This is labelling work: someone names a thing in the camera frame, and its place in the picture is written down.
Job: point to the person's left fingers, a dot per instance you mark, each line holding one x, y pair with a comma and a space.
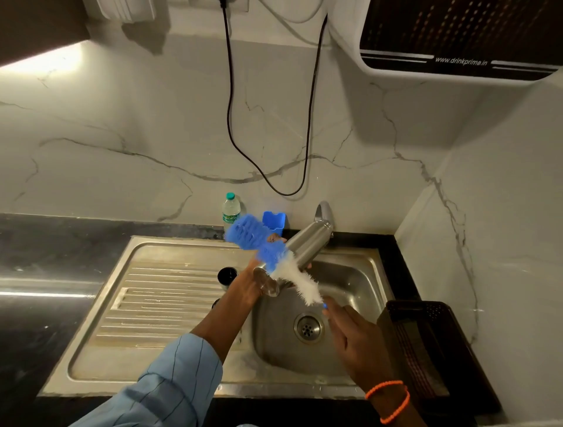
276, 239

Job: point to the black plastic basket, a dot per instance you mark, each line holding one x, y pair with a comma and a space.
424, 352

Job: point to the stainless steel water bottle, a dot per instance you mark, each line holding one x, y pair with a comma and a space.
303, 246

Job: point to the clear plastic water bottle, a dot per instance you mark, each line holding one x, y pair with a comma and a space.
231, 210

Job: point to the black bottle cap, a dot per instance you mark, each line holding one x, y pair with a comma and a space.
227, 276

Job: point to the person's right hand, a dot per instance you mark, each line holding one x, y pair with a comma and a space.
358, 352

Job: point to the chrome sink faucet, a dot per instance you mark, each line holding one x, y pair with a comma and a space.
323, 212

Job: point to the white wall socket plate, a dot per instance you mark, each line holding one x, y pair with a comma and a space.
235, 4

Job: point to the stainless steel kitchen sink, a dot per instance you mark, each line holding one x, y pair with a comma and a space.
145, 308

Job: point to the person's right forearm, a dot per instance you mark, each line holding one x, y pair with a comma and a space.
398, 409

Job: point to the person's right thumb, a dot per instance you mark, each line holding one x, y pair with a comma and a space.
330, 319

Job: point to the white ribbed wall fixture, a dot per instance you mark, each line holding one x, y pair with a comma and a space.
125, 9

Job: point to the blue plastic holder cup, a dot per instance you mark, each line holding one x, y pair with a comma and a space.
274, 222

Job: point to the person's left hand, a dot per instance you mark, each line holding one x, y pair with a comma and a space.
247, 286

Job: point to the person's left forearm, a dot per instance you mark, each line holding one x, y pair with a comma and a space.
189, 365

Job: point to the metal sink drain strainer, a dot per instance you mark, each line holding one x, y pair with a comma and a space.
308, 328

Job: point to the white and black water purifier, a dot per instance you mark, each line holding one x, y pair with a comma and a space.
444, 39

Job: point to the blue and white bottle brush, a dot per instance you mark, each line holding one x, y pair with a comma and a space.
264, 246

